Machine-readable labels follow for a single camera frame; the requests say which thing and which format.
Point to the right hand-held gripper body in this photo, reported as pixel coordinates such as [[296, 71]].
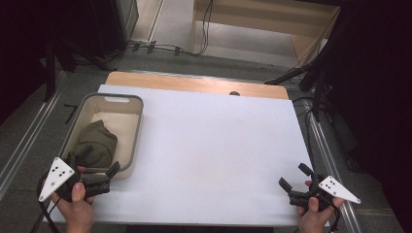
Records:
[[336, 190]]

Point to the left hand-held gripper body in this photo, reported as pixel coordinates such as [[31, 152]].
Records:
[[55, 176]]

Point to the olive green pants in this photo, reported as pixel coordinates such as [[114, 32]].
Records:
[[97, 142]]

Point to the beige plastic basket grey rim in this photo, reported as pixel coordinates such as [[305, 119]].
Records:
[[113, 108]]

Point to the person's right hand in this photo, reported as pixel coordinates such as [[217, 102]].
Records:
[[314, 221]]

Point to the person's left hand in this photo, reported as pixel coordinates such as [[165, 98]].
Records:
[[77, 213]]

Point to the white table cover board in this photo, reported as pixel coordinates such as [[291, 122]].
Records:
[[210, 145]]

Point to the black metal stand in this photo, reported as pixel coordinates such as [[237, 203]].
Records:
[[285, 77], [50, 71]]

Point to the dark curtain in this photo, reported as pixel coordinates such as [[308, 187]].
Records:
[[382, 97]]

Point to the dark round table grommet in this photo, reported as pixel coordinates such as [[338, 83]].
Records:
[[234, 93]]

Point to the power strip with plugs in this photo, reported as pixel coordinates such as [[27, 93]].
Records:
[[150, 47]]

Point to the black cabinet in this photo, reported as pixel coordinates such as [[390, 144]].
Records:
[[110, 26]]

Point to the light wooden desk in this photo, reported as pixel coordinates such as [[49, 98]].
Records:
[[259, 24]]

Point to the aluminium floor rail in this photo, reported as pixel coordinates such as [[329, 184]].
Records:
[[327, 161], [29, 139]]

